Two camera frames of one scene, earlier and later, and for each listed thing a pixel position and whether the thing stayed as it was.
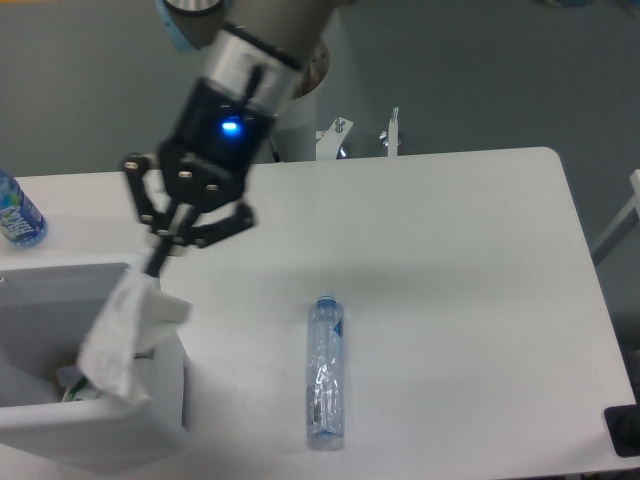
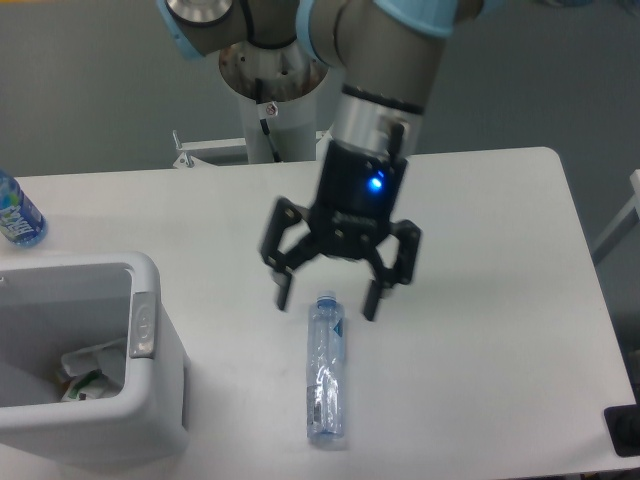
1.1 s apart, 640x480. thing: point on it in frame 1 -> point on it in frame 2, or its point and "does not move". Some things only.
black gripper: [220, 131] -> [356, 194]
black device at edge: [623, 427] does not move
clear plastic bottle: [326, 374] does not move
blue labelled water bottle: [20, 221] does not move
